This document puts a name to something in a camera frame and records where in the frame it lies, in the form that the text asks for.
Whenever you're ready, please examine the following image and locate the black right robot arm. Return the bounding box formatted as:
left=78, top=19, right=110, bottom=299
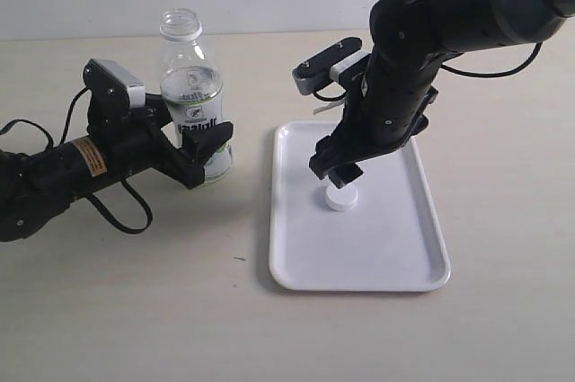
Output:
left=308, top=0, right=574, bottom=187

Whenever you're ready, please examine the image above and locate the black left camera cable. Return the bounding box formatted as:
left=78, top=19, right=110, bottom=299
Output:
left=0, top=87, right=154, bottom=235

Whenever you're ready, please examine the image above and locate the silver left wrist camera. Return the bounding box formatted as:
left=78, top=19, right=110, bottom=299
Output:
left=83, top=58, right=146, bottom=119

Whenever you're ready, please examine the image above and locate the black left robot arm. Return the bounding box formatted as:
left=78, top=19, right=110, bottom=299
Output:
left=1, top=94, right=234, bottom=243

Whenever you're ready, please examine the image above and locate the white plastic tray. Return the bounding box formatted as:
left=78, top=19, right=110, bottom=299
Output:
left=268, top=121, right=451, bottom=293

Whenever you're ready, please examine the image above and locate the white bottle cap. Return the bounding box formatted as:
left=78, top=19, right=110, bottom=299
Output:
left=324, top=184, right=358, bottom=212

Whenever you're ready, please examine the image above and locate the clear plastic drink bottle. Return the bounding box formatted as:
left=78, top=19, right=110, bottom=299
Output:
left=159, top=7, right=234, bottom=186

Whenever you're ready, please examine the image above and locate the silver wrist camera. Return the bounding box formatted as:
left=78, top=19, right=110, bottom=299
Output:
left=292, top=37, right=369, bottom=96
left=83, top=58, right=146, bottom=119

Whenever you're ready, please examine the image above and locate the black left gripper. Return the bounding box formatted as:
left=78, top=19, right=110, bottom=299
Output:
left=87, top=93, right=234, bottom=189

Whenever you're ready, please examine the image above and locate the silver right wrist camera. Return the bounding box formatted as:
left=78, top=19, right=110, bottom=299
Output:
left=292, top=37, right=369, bottom=96

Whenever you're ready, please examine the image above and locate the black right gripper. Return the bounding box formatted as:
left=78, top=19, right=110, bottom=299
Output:
left=309, top=123, right=411, bottom=189

